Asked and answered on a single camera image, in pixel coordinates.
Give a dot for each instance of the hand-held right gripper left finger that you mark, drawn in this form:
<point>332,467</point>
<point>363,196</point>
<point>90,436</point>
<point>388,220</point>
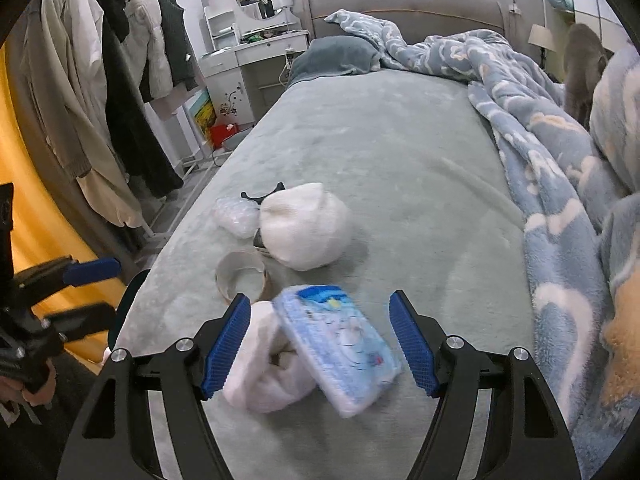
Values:
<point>227,345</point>

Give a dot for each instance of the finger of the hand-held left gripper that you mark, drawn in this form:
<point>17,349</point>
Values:
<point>82,322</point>
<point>92,270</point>

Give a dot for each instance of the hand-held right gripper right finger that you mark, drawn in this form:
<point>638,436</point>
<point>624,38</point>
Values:
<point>412,345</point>

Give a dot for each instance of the white fluffy cloth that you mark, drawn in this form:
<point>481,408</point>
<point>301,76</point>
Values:
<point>260,385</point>

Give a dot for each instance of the tape roll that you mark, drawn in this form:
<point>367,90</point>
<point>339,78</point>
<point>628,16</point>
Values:
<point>218,280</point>

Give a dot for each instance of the blue tissue pack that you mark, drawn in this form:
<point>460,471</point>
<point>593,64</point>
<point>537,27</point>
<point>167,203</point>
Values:
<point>340,350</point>

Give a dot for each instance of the clear plastic wrap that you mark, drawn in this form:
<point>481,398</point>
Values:
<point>235,215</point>

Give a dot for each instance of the white knit hat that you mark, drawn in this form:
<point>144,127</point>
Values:
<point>305,230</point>

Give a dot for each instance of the black plastic piece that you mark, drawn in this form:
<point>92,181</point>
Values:
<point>255,197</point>

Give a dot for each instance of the person's left hand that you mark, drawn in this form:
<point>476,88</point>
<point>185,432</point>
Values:
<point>39,395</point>

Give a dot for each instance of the yellow curtain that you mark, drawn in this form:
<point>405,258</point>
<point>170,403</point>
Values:
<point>20,200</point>

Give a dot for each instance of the white clothes rack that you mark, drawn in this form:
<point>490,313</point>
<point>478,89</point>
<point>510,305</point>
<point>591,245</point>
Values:
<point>197,162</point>

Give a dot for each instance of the black coat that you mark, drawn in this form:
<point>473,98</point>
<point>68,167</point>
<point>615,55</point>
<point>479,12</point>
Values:
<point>135,125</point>

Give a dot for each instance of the beige coat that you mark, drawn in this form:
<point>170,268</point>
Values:
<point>85,110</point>

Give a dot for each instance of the red bin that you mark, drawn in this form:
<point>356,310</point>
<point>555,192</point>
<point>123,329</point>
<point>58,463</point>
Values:
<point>222,136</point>

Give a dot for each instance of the bed with grey-green sheet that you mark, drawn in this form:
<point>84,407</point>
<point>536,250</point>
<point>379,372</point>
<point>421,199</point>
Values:
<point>380,160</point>

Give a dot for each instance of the framed painting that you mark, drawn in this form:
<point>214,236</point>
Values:
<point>204,117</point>

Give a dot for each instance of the grey knit coat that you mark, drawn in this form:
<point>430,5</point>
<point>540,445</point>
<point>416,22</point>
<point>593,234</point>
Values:
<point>45,85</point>

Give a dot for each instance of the blue cloud-patterned blanket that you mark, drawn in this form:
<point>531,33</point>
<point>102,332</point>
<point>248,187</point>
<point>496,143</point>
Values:
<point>540,185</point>

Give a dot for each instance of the white vanity table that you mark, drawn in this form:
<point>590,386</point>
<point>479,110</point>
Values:
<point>225,70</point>

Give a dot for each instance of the white puffer jacket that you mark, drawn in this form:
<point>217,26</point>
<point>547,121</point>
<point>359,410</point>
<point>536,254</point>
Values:
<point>147,35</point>

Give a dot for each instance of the dark vest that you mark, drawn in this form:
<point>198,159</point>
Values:
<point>175,25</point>

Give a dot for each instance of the blue-grey pillow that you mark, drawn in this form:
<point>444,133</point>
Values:
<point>335,55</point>

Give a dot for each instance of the grey cat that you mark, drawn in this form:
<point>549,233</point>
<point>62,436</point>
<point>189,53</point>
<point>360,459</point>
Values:
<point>582,70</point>

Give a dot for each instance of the bedside lamp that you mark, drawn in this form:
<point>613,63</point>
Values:
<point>540,37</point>

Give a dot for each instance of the grey padded headboard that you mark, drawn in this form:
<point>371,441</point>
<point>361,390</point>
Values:
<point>425,10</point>

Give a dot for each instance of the blue plush toy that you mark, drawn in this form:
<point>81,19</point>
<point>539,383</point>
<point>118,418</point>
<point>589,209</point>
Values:
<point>560,0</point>

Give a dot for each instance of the white wardrobe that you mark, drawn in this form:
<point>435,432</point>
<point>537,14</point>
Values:
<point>585,0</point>

